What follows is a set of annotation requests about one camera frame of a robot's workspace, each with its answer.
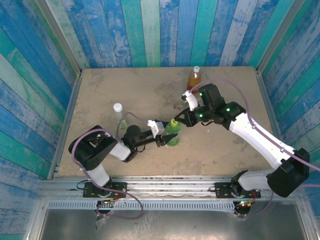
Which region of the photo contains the green plastic bottle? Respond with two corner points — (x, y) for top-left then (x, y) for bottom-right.
(164, 119), (183, 147)

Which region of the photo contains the clear plastic bottle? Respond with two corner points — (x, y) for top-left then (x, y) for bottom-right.
(113, 109), (128, 130)

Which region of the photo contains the orange tea bottle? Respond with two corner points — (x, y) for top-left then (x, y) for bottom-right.
(186, 65), (203, 92)

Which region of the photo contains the steel sheet panel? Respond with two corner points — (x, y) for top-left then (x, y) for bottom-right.
(37, 208), (310, 240)

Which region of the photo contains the aluminium mounting rail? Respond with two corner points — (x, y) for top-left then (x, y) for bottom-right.
(38, 175), (305, 201)

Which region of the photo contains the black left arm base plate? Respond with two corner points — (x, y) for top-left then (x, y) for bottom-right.
(82, 181), (128, 199)

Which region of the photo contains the aluminium table side rail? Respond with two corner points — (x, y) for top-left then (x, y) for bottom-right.
(254, 67), (287, 156)
(46, 71), (84, 180)

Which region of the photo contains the white slotted cable duct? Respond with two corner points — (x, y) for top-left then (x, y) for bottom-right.
(46, 200), (236, 211)

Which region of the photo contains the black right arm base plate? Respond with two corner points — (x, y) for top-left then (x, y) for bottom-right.
(214, 181), (261, 200)

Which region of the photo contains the aluminium corner post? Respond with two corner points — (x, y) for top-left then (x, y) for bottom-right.
(34, 0), (84, 77)
(255, 0), (308, 76)

